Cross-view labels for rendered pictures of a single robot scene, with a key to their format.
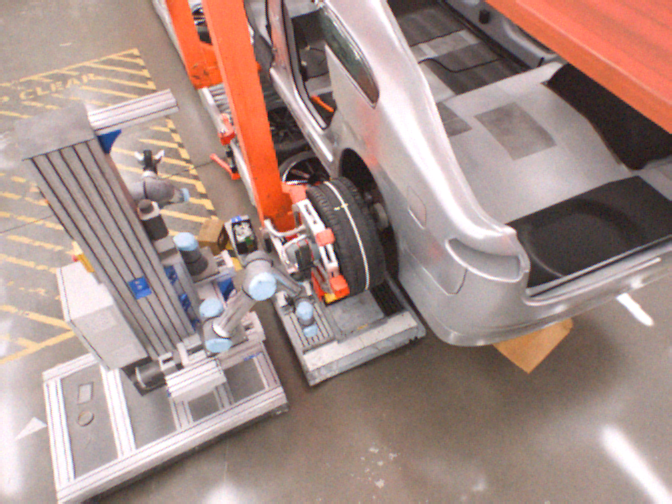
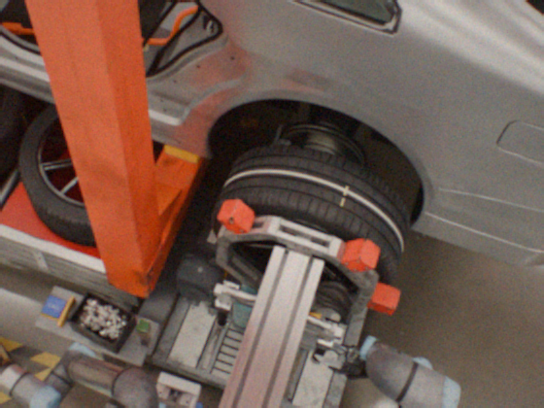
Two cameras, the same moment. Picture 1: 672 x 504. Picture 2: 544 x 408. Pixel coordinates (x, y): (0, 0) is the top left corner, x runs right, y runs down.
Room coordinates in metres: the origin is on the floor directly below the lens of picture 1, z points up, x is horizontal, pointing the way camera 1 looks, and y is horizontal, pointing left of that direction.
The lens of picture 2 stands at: (1.72, 1.09, 3.23)
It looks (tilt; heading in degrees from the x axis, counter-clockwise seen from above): 63 degrees down; 299
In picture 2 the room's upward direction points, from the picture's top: 11 degrees clockwise
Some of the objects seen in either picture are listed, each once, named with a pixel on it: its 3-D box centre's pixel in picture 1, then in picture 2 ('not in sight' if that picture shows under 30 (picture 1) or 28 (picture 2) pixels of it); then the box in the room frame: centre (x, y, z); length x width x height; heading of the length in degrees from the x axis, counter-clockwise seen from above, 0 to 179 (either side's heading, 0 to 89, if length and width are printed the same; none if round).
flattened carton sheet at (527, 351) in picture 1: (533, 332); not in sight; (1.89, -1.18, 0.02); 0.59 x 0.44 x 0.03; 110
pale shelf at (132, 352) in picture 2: (245, 240); (97, 325); (2.59, 0.66, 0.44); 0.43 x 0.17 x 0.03; 20
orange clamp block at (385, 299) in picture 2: (338, 286); (383, 298); (1.81, 0.04, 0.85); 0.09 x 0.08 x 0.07; 20
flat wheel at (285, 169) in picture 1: (318, 189); (104, 166); (3.07, 0.13, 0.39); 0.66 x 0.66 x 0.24
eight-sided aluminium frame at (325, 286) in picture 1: (315, 247); (293, 268); (2.10, 0.15, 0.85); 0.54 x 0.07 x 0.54; 20
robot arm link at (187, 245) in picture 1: (185, 246); not in sight; (2.09, 0.86, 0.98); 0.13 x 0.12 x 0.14; 97
